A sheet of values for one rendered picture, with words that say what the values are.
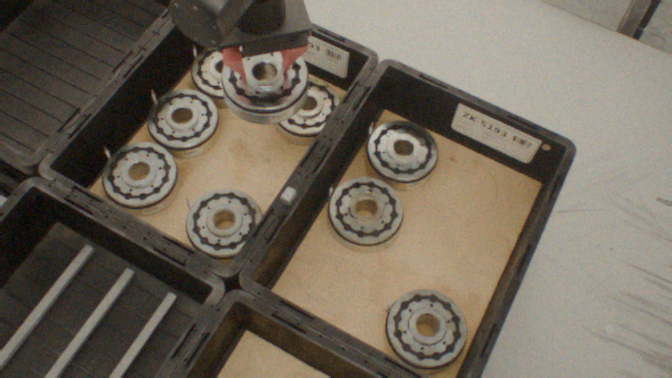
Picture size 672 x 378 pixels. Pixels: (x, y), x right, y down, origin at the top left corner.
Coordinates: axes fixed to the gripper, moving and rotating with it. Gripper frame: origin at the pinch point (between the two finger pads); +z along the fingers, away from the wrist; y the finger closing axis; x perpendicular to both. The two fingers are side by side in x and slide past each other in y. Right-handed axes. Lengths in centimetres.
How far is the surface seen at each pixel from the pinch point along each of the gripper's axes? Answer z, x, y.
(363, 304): 21.8, -24.2, 6.7
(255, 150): 22.0, 2.4, -2.1
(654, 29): 110, 69, 145
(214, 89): 19.2, 12.6, -6.0
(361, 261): 21.9, -18.3, 8.1
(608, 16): 109, 78, 131
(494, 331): 12.0, -34.0, 18.9
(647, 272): 36, -27, 55
